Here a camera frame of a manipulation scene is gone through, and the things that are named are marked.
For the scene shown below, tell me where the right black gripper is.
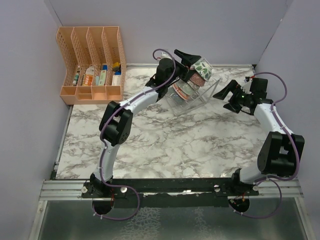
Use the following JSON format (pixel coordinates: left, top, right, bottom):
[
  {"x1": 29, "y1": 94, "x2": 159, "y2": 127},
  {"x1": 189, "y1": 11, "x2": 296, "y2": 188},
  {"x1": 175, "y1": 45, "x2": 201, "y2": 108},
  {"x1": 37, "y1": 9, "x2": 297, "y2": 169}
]
[{"x1": 213, "y1": 80, "x2": 253, "y2": 114}]

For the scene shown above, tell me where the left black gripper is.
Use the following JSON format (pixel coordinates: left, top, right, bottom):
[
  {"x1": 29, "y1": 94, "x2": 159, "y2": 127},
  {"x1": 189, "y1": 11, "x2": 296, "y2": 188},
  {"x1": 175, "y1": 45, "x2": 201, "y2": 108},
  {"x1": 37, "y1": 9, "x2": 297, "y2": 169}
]
[{"x1": 165, "y1": 50, "x2": 200, "y2": 86}]

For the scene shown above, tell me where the green leaf bowl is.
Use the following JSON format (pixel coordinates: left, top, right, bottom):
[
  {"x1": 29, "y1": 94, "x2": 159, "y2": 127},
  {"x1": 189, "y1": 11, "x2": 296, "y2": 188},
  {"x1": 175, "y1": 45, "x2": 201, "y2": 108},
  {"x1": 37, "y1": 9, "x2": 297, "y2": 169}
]
[{"x1": 191, "y1": 58, "x2": 213, "y2": 81}]

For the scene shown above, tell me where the green line pattern bowl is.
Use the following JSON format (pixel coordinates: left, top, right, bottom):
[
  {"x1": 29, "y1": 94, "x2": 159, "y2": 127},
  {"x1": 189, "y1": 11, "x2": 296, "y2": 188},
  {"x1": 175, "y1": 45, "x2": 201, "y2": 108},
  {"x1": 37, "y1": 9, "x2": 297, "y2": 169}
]
[{"x1": 176, "y1": 80, "x2": 197, "y2": 96}]

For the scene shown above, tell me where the orange floral bowl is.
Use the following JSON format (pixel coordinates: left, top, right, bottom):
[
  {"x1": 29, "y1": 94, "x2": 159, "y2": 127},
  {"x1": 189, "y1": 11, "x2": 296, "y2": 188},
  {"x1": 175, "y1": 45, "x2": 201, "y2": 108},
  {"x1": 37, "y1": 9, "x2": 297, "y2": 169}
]
[{"x1": 172, "y1": 83, "x2": 190, "y2": 101}]

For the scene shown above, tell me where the brown line pattern bowl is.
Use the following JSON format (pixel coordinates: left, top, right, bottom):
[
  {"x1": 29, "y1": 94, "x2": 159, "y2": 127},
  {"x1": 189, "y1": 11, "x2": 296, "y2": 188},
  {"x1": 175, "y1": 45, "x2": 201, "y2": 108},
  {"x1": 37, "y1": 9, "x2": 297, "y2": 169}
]
[{"x1": 187, "y1": 80, "x2": 200, "y2": 91}]

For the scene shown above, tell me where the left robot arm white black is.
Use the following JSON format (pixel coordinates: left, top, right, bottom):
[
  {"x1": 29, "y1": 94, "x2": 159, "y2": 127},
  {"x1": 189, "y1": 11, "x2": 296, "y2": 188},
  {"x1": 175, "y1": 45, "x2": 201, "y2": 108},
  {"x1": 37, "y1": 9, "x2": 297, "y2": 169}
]
[{"x1": 90, "y1": 48, "x2": 202, "y2": 198}]

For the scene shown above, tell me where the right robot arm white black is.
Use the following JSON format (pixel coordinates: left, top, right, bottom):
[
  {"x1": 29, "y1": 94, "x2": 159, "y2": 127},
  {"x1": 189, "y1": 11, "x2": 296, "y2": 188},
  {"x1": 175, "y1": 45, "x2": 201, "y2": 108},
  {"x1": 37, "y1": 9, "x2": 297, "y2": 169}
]
[{"x1": 213, "y1": 76, "x2": 305, "y2": 196}]

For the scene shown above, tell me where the yellow black object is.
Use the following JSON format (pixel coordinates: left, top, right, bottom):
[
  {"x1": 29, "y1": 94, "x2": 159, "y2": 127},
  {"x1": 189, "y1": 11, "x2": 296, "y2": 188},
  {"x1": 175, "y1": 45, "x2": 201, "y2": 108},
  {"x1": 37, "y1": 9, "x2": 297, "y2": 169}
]
[{"x1": 112, "y1": 62, "x2": 121, "y2": 72}]

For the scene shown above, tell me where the green white box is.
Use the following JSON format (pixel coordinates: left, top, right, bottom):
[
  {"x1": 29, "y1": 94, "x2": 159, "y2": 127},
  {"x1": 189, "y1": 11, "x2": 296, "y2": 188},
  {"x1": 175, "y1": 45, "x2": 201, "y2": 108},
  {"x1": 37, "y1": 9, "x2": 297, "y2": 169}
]
[{"x1": 95, "y1": 69, "x2": 108, "y2": 86}]

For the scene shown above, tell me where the orange plastic file organizer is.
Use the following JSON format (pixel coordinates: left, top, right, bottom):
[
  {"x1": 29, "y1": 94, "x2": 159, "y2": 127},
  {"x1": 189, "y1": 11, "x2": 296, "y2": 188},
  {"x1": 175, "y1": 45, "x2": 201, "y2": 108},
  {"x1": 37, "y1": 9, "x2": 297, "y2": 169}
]
[{"x1": 56, "y1": 26, "x2": 127, "y2": 105}]

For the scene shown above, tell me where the orange white carton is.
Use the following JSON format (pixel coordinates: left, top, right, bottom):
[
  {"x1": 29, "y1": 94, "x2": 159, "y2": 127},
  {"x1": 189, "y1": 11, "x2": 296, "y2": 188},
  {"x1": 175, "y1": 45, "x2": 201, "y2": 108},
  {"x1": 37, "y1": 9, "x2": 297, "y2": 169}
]
[{"x1": 82, "y1": 65, "x2": 95, "y2": 87}]

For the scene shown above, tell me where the small bottle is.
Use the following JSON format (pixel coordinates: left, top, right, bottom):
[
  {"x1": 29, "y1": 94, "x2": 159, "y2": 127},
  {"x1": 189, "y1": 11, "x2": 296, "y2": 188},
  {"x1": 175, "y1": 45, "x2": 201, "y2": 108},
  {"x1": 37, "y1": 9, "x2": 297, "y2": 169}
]
[{"x1": 72, "y1": 70, "x2": 80, "y2": 86}]

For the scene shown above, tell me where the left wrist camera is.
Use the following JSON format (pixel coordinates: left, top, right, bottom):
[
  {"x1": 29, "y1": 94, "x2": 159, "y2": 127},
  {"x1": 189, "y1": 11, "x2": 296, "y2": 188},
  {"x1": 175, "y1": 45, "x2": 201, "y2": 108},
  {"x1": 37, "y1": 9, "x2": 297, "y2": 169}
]
[{"x1": 156, "y1": 51, "x2": 170, "y2": 62}]

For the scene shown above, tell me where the white wire dish rack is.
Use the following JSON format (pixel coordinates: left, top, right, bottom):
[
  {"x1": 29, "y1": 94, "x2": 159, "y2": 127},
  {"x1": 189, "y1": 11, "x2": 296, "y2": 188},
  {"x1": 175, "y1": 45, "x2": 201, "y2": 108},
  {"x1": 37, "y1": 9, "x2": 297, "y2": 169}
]
[{"x1": 165, "y1": 66, "x2": 221, "y2": 116}]

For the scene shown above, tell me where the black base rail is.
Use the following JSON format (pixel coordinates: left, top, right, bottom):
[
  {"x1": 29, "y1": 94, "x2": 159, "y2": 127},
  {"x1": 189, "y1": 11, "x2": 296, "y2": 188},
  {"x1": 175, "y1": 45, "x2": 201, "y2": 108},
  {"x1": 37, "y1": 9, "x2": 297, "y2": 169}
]
[{"x1": 81, "y1": 176, "x2": 259, "y2": 208}]

